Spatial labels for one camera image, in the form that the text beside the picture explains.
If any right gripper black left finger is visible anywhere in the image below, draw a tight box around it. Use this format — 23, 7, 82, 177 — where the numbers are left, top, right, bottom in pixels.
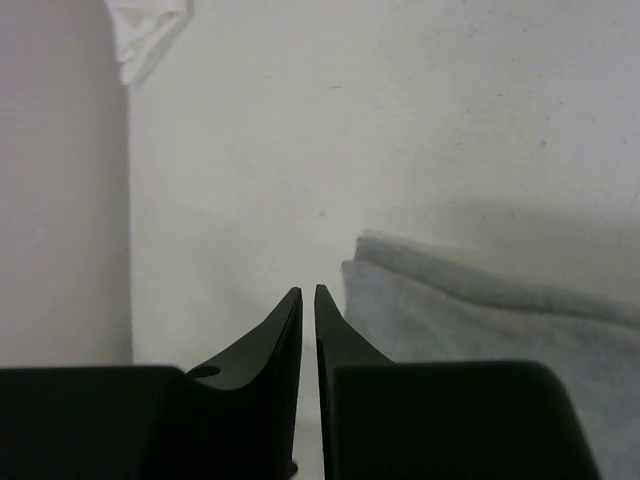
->
187, 287, 303, 479

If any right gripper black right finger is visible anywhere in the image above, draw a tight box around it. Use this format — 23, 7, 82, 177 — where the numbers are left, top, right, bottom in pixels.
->
314, 284, 393, 479

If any grey tank top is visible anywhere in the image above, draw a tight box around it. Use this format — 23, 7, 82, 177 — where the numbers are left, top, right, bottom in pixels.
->
341, 235, 639, 479

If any white folded tank top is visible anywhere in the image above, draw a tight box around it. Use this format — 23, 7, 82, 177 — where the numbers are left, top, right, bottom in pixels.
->
104, 0, 193, 87

